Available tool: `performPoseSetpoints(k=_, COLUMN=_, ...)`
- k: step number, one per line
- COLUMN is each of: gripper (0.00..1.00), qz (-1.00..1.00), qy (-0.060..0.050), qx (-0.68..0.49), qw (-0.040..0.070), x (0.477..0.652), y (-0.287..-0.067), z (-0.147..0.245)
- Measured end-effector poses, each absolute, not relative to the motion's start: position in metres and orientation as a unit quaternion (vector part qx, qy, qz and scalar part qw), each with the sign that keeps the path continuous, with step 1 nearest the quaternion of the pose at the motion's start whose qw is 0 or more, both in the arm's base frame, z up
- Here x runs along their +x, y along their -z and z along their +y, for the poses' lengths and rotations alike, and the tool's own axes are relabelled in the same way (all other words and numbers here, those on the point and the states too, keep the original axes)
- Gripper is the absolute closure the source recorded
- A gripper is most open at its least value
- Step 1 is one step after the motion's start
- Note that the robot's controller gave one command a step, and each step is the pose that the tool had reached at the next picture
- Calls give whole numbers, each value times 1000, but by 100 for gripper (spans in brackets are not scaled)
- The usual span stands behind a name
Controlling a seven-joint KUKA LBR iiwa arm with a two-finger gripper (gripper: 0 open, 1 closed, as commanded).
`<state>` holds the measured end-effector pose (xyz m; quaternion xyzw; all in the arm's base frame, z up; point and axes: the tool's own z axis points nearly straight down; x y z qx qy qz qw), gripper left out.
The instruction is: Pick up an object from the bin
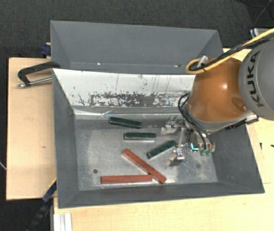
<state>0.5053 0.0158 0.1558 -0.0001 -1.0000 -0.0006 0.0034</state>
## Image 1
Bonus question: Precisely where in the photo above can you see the dark green flat block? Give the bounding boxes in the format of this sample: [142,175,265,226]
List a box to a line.
[123,132,157,142]
[108,116,143,129]
[146,140,177,160]

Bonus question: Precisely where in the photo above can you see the grey metal bin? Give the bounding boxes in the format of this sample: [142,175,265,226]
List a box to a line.
[50,20,265,209]

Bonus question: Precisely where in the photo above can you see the red-brown flat block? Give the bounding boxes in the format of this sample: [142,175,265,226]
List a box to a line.
[121,148,168,185]
[100,174,153,185]

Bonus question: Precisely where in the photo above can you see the pale brown flat board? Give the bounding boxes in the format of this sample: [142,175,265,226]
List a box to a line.
[6,57,57,201]

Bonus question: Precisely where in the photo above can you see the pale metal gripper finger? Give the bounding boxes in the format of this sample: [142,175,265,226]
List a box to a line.
[170,149,186,167]
[160,115,178,136]

